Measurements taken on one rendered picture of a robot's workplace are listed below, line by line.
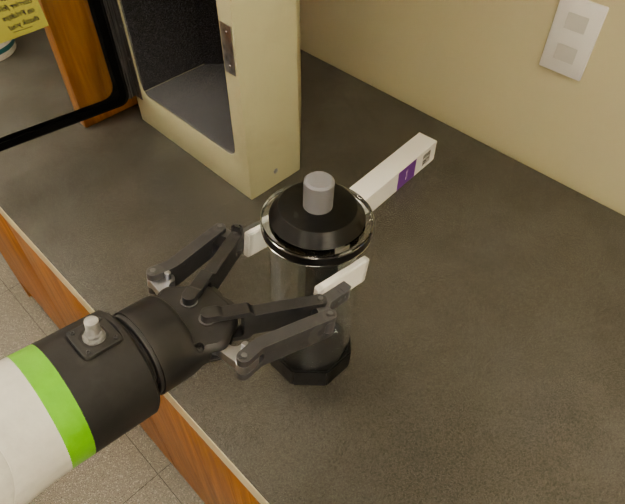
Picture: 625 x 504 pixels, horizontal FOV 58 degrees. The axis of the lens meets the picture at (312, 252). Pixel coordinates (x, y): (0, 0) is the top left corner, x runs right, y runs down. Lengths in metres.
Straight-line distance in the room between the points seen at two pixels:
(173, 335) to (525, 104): 0.77
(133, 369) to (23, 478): 0.09
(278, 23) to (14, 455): 0.61
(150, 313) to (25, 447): 0.12
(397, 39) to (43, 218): 0.71
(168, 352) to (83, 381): 0.06
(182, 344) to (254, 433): 0.27
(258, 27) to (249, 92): 0.09
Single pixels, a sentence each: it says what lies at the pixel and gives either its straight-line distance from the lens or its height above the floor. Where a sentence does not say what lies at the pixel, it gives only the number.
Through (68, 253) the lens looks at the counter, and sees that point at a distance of 0.92.
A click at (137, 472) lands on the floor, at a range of 1.74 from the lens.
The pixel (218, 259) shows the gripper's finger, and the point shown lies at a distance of 0.53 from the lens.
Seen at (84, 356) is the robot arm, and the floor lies 1.24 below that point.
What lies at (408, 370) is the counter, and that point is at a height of 0.94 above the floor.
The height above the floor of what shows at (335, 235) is 1.21.
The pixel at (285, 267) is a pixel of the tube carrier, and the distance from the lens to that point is 0.53.
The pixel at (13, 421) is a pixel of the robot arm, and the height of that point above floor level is 1.24.
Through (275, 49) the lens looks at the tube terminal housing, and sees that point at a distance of 0.83.
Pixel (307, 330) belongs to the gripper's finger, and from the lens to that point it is 0.47.
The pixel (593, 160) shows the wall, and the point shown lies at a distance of 1.04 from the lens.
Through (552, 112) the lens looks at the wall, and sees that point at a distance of 1.03.
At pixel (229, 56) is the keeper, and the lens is 0.79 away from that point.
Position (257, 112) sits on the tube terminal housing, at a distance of 0.85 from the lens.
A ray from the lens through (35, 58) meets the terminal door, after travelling 1.02.
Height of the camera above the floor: 1.57
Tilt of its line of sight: 48 degrees down
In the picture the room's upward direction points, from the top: straight up
